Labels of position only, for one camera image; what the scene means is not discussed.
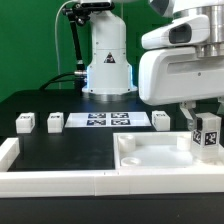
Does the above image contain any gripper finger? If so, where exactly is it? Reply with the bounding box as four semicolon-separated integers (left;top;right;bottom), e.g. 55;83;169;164
179;101;196;131
217;97;224;115

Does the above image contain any white square table top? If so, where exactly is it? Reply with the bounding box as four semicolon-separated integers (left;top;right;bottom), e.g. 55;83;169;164
113;132;224;169

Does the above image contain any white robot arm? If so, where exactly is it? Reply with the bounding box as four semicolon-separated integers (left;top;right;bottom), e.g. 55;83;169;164
81;0;224;122

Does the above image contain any white marker sheet with tags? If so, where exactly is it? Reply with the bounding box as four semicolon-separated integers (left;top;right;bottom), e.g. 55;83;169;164
65;112;151;128

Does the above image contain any white U-shaped obstacle fence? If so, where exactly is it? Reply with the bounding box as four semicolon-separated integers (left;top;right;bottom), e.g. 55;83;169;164
0;138;224;198

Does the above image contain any black cable bundle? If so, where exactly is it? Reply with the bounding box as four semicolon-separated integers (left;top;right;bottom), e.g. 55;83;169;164
39;73;88;91

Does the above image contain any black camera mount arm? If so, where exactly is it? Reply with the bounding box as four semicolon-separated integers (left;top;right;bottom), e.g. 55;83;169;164
61;1;115;78

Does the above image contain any white cable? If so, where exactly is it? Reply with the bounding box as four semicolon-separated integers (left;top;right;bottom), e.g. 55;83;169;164
54;0;81;90

